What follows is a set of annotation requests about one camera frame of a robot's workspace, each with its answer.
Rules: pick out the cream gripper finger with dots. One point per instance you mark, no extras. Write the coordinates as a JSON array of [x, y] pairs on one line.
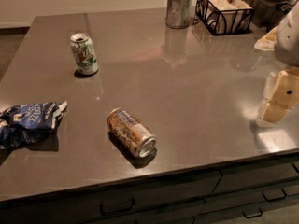
[[280, 94]]

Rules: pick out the orange soda can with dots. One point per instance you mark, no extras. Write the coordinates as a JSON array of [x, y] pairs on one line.
[[132, 134]]

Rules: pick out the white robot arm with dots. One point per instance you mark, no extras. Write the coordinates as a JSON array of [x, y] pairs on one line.
[[283, 40]]

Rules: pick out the green and white soda can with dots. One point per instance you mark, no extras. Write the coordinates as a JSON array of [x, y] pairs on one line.
[[84, 53]]

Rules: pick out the dark box under jar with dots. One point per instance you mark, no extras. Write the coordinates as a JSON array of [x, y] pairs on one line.
[[266, 13]]

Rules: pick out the metal utensil cup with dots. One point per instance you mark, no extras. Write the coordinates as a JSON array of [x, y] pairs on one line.
[[178, 13]]

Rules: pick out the blue crumpled chip bag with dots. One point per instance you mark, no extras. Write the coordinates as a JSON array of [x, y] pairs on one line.
[[28, 124]]

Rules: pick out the right upper drawer handle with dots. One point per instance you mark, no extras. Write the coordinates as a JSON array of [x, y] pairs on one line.
[[274, 195]]

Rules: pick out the drawer handle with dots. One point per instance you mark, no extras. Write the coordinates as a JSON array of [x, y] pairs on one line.
[[116, 206], [274, 195], [252, 213]]

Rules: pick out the black wire napkin basket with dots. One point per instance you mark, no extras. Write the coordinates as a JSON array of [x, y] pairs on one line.
[[224, 17]]

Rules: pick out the right lower drawer handle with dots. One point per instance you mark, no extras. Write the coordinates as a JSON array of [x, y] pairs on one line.
[[252, 213]]

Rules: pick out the left drawer handle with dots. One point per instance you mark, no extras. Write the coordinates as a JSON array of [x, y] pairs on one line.
[[116, 206]]

